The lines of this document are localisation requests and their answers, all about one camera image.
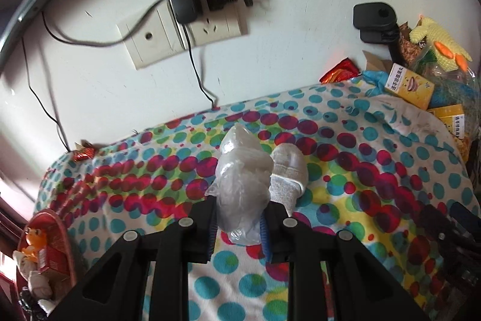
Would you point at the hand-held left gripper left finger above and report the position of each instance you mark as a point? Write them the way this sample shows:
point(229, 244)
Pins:
point(210, 238)

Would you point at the red foil snack packet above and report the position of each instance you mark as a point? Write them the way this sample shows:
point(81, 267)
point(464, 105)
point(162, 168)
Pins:
point(84, 152)

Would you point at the white plastic bag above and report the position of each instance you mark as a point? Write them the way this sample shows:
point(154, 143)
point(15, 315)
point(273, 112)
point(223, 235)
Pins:
point(242, 178)
point(47, 307)

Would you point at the beige sock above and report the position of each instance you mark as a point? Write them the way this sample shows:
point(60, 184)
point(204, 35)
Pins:
point(291, 170)

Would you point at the red round tray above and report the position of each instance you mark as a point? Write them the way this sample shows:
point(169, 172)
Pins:
point(67, 253)

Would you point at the white coaxial wall plate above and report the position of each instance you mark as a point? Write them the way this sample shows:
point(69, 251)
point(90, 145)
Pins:
point(150, 37)

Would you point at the clear plastic bag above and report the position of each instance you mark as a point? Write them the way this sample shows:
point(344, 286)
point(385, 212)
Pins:
point(454, 88)

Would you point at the polka dot blanket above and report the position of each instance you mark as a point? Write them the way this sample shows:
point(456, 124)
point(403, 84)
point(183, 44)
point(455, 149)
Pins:
point(338, 163)

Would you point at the red box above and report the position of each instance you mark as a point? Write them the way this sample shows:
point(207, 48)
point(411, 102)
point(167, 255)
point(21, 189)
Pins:
point(54, 255)

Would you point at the white power wall socket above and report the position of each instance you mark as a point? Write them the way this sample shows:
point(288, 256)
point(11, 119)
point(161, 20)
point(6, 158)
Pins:
point(218, 27)

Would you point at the yellow knitted duck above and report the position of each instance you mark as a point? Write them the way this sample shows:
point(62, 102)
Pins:
point(439, 41)

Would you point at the brown patterned packet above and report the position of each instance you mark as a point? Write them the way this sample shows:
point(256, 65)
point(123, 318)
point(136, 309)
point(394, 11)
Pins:
point(407, 46)

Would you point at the black plastic bag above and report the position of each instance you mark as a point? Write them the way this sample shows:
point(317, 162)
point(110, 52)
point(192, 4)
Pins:
point(26, 300)

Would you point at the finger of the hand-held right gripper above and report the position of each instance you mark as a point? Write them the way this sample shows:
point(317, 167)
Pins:
point(466, 217)

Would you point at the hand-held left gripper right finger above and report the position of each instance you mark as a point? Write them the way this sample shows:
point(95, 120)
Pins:
point(265, 236)

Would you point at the white sock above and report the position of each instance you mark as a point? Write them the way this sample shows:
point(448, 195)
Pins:
point(40, 285)

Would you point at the white sock ball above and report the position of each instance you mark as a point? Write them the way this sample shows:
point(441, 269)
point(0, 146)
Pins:
point(22, 261)

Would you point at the cardboard flap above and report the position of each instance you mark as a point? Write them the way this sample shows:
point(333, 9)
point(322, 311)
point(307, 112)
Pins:
point(375, 61)

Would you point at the black plug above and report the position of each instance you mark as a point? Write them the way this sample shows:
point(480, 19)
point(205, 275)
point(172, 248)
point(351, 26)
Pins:
point(225, 0)

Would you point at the yellow medicine box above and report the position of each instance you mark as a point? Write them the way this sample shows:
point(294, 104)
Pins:
point(451, 121)
point(407, 86)

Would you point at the black clamp mount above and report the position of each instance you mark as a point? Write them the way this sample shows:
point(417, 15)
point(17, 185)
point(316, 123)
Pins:
point(374, 18)

